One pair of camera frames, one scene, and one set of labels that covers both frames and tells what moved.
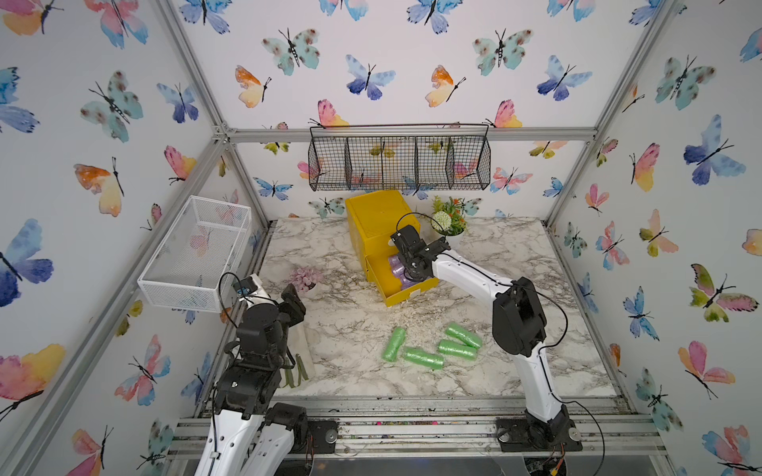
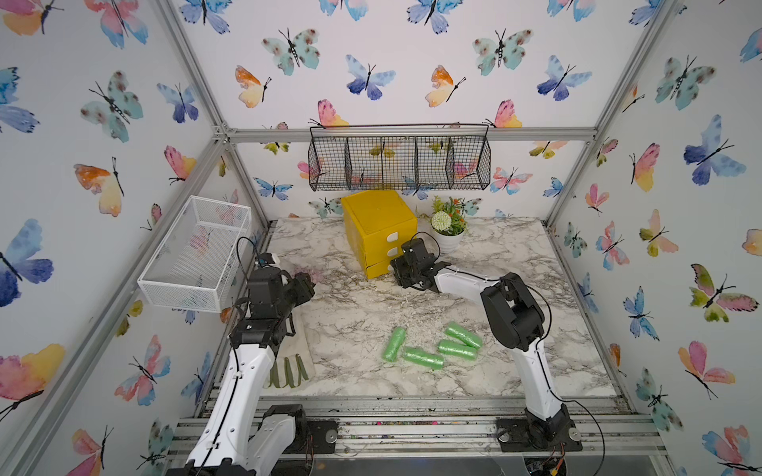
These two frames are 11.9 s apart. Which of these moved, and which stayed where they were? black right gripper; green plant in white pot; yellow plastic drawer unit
Moved: yellow plastic drawer unit; black right gripper
Stayed: green plant in white pot
